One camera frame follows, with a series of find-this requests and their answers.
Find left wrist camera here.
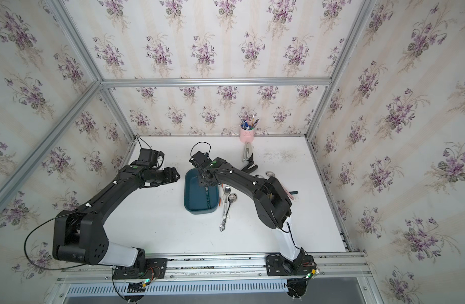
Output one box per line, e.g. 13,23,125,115
138,148,165,168

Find white slotted cable duct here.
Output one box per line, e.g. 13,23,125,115
66,279,288,298

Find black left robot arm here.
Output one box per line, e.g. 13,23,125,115
52,164,180,272

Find small silver spoon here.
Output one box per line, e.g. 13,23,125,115
222,186,231,219

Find silver spoon teal handle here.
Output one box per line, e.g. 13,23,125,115
205,186,211,210

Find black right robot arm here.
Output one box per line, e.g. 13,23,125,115
189,152,305,263

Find pink pen holder cup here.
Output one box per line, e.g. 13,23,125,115
239,128,255,144

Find pens in cup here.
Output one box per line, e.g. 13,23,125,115
240,117,260,130

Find black stapler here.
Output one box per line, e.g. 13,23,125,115
241,154,258,174

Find teal plastic storage box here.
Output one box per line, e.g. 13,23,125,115
184,168,220,215

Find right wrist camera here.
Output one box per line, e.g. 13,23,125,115
189,151,211,170

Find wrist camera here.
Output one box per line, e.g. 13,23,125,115
138,148,165,168
189,151,211,170

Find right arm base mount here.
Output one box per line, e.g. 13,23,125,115
265,250,317,277

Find large silver spoon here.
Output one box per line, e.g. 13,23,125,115
219,193,237,232

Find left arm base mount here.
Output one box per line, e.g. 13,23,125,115
112,258,169,280

